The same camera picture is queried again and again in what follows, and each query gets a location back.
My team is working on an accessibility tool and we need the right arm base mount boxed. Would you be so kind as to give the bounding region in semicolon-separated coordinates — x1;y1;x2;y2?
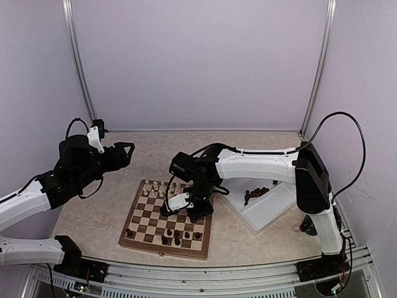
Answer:
296;258;350;282

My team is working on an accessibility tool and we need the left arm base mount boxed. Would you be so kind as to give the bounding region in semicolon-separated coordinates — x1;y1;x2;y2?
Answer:
53;258;109;283

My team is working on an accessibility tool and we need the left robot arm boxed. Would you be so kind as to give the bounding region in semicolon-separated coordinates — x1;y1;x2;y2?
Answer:
1;135;135;276

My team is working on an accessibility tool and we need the black chess rook corner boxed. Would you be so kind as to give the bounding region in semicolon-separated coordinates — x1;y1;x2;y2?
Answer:
126;228;133;238

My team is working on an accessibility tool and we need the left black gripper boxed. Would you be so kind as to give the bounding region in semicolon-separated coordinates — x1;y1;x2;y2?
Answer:
74;141;134;190

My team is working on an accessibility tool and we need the right aluminium frame post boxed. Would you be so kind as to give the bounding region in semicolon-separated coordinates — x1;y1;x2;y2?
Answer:
300;0;337;138

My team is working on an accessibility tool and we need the wooden chess board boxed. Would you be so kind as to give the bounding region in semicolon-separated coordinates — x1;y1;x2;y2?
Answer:
118;179;212;260

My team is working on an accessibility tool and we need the left aluminium frame post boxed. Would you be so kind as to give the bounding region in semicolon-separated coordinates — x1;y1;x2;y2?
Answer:
62;0;97;121

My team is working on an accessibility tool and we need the aluminium frame post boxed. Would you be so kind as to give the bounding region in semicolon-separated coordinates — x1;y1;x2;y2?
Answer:
62;0;97;121
300;0;337;138

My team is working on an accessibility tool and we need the dark green mug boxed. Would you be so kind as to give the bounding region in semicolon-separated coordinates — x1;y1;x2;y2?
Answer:
299;215;318;236

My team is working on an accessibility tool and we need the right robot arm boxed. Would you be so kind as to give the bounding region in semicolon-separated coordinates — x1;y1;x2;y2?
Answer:
161;142;349;276

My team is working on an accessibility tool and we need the front aluminium rail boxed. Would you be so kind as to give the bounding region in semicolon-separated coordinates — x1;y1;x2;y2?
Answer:
21;248;382;298

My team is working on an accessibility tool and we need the white plastic tray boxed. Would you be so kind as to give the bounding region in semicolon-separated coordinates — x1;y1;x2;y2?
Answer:
222;178;296;235

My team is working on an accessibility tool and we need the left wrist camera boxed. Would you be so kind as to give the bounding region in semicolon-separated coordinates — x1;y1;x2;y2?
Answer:
87;119;105;153

